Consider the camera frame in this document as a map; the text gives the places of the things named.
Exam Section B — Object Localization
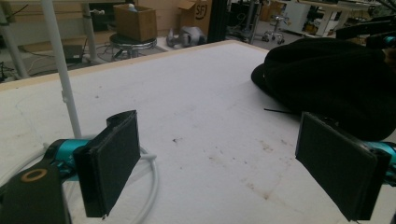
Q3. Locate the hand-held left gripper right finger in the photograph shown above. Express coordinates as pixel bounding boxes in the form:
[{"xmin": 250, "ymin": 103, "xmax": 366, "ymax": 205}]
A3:
[{"xmin": 294, "ymin": 111, "xmax": 392, "ymax": 222}]

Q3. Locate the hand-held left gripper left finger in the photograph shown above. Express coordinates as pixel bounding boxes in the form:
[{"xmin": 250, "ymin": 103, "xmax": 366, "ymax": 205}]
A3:
[{"xmin": 72, "ymin": 109, "xmax": 142, "ymax": 218}]

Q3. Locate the black cloth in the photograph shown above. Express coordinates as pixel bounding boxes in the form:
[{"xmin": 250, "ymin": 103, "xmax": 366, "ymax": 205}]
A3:
[{"xmin": 250, "ymin": 36, "xmax": 396, "ymax": 142}]

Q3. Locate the white desk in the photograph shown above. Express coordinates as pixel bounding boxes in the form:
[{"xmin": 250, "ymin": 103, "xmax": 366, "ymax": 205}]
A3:
[{"xmin": 279, "ymin": 0, "xmax": 386, "ymax": 35}]

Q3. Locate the chrome rolling stool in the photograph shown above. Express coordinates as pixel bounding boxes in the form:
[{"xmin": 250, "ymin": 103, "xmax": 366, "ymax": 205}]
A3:
[{"xmin": 261, "ymin": 14, "xmax": 286, "ymax": 45}]

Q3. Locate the white stand pole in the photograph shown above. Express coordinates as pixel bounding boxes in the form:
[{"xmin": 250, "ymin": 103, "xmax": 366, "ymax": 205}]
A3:
[{"xmin": 40, "ymin": 0, "xmax": 83, "ymax": 140}]

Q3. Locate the black flat box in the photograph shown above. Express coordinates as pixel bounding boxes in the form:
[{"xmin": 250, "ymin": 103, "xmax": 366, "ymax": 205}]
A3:
[{"xmin": 62, "ymin": 44, "xmax": 85, "ymax": 65}]

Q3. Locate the round black stool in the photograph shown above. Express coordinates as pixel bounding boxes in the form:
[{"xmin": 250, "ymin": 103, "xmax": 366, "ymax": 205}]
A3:
[{"xmin": 108, "ymin": 33, "xmax": 158, "ymax": 61}]

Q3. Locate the white table leg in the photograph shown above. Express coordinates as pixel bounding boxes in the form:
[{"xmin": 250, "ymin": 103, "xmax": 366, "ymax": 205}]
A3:
[
  {"xmin": 0, "ymin": 5, "xmax": 30, "ymax": 79},
  {"xmin": 80, "ymin": 3, "xmax": 98, "ymax": 63}
]

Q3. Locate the open brown cardboard box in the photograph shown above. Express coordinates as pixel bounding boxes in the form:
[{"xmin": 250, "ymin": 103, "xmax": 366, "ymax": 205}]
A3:
[{"xmin": 112, "ymin": 3, "xmax": 159, "ymax": 43}]

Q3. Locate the grey bundle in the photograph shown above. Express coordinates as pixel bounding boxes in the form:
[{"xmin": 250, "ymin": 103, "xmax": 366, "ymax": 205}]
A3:
[{"xmin": 165, "ymin": 25, "xmax": 207, "ymax": 49}]

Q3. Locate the black metal column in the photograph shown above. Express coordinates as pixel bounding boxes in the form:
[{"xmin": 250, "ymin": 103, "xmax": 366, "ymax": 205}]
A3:
[{"xmin": 206, "ymin": 0, "xmax": 232, "ymax": 44}]

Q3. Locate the printed cardboard box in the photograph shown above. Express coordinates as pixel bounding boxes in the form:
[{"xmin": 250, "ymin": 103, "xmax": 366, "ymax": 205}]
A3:
[{"xmin": 177, "ymin": 0, "xmax": 213, "ymax": 37}]

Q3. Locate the thin black string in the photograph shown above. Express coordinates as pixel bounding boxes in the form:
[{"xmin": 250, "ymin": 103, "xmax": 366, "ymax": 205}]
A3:
[{"xmin": 263, "ymin": 107, "xmax": 295, "ymax": 115}]

